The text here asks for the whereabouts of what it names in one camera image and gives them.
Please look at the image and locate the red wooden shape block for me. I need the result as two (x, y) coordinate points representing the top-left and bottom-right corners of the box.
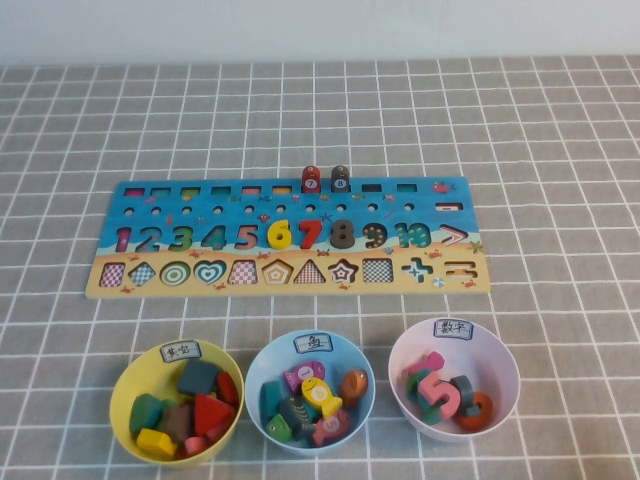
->
(215, 371), (240, 407)

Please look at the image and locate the pale pink plastic bowl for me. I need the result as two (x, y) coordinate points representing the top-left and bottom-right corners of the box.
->
(387, 317), (522, 444)

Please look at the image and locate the magenta wooden fish one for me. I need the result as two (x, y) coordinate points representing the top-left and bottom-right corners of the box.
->
(283, 362), (327, 394)

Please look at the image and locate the green wooden fish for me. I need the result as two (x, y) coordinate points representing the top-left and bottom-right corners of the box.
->
(265, 413), (292, 444)

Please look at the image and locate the yellow wooden number six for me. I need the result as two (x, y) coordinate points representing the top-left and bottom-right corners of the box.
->
(267, 218), (295, 250)

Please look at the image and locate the teal wooden fish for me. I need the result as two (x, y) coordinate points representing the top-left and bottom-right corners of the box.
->
(259, 380), (287, 421)

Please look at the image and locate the brown wooden number eight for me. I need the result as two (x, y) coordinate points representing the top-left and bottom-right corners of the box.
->
(330, 219), (357, 250)

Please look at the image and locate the red wooden triangle piece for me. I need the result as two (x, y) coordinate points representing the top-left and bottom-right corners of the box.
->
(193, 393), (237, 437)

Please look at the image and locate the yellow wooden fish six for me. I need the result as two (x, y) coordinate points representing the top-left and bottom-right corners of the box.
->
(301, 377), (345, 420)

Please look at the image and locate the light blue plastic bowl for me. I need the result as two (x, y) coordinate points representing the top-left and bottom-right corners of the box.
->
(244, 328), (377, 459)

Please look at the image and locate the green wooden shape block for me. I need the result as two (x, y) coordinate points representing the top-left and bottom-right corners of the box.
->
(128, 393), (164, 435)

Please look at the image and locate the red wooden number seven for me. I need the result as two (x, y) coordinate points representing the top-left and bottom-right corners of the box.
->
(298, 218), (325, 250)

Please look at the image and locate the magenta wooden number piece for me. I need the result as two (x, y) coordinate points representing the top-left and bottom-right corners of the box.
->
(407, 351), (446, 379)

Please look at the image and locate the paper label on blue bowl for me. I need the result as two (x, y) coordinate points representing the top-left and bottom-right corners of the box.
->
(293, 332), (335, 355)

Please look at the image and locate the grey checked tablecloth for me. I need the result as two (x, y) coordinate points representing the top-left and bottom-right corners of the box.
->
(0, 54), (640, 480)

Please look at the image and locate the yellow plastic bowl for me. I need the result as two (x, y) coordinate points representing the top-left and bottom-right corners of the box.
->
(108, 339), (246, 469)

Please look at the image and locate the brown wooden star block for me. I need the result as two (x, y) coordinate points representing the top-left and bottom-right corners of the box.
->
(160, 403), (196, 444)

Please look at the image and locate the slate grey square block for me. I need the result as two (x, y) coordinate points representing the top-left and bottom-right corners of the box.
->
(175, 358), (222, 397)

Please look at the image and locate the grey wooden number piece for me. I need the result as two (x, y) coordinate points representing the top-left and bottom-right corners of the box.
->
(449, 374), (476, 409)

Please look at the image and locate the green wooden number piece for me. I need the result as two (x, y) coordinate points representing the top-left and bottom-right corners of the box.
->
(404, 369), (426, 406)

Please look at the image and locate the colourful wooden puzzle board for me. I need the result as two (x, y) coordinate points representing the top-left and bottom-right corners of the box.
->
(84, 177), (490, 300)

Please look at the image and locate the yellow wooden shape block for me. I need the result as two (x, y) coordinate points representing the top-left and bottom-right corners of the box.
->
(135, 428), (177, 457)

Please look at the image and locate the paper label on pink bowl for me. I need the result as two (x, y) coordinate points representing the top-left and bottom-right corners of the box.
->
(433, 318), (475, 341)

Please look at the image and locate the pink wooden fish five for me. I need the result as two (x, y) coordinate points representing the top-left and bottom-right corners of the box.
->
(312, 409), (353, 448)

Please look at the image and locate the orange wooden fish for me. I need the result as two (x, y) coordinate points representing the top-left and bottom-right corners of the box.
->
(338, 368), (370, 407)

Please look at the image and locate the pink wooden number five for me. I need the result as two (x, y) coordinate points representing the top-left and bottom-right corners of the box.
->
(418, 372), (461, 420)

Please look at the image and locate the paper label on yellow bowl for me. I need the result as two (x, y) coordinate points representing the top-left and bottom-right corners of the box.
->
(159, 340), (203, 362)

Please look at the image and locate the dark grey wooden fish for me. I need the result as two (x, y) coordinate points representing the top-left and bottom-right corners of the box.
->
(279, 394), (319, 441)

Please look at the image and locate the orange wooden number piece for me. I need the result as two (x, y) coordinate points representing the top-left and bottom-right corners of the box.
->
(457, 391), (495, 432)

